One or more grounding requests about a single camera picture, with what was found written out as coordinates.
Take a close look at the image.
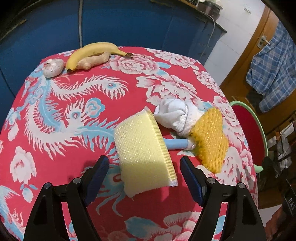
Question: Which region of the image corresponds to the pale yellow sponge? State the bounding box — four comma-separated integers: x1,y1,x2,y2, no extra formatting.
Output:
114,107,178,198

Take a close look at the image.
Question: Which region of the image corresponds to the blue kitchen cabinet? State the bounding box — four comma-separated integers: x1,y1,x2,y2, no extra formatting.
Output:
1,1,226,121

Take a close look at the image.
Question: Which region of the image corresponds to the red basin green rim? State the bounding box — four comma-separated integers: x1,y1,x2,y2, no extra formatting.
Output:
230,100,268,173

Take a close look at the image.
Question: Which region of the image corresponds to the red floral phoenix tablecloth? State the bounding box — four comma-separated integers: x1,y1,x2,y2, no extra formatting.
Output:
1,47,258,240

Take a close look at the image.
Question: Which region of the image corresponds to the light blue tube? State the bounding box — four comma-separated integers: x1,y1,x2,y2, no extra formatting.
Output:
163,138,196,150

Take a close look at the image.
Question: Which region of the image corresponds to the wooden door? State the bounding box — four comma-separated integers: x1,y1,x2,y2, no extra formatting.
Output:
220,7,295,134

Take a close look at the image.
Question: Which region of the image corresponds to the blue plaid shirt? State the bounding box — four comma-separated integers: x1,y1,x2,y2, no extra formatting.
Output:
246,22,295,113

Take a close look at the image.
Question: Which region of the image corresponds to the white knitted sock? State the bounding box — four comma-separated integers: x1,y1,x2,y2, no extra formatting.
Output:
154,98,204,137

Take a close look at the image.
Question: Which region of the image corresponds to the white garlic bulb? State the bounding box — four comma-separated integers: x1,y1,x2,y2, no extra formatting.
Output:
43,58,64,78

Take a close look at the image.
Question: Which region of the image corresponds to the ginger root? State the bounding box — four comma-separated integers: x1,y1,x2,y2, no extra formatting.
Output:
76,52,111,70

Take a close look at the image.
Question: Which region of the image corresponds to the yellow banana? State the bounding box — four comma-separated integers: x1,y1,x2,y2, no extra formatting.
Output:
65,42,133,72

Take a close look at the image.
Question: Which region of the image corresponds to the dark rice cooker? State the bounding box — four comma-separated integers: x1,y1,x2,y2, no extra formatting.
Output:
197,1,223,21

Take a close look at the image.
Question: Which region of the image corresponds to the white electric kettle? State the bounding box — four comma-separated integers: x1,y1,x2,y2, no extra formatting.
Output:
186,0,205,6

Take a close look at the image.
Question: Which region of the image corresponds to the metal wire rack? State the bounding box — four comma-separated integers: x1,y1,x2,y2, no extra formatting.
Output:
263,113,295,180

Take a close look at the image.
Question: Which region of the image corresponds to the silver door handle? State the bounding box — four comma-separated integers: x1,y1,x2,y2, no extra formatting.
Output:
257,34,271,49

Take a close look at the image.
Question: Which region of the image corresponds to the white power cable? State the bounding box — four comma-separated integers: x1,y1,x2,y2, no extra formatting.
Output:
199,10,216,61

